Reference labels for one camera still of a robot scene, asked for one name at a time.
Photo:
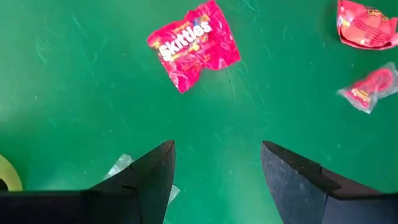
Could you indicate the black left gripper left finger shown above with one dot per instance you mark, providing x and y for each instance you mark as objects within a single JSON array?
[{"x": 155, "y": 177}]

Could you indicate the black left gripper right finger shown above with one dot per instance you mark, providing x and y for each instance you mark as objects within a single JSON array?
[{"x": 289, "y": 183}]

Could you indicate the clear bag green candy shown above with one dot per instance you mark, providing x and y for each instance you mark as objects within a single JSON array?
[{"x": 119, "y": 163}]

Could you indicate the clear bag red candy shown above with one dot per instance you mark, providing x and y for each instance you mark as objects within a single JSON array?
[{"x": 370, "y": 87}]

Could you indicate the green felt mat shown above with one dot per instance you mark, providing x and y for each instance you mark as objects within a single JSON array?
[{"x": 93, "y": 93}]

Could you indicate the red Skittles pack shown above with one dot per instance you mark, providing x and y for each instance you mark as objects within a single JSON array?
[{"x": 192, "y": 46}]

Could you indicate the lime green pumpkin-face bucket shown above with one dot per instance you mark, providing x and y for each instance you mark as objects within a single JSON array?
[{"x": 14, "y": 177}]

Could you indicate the orange Reese's pack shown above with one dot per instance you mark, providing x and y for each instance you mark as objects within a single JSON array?
[{"x": 363, "y": 28}]

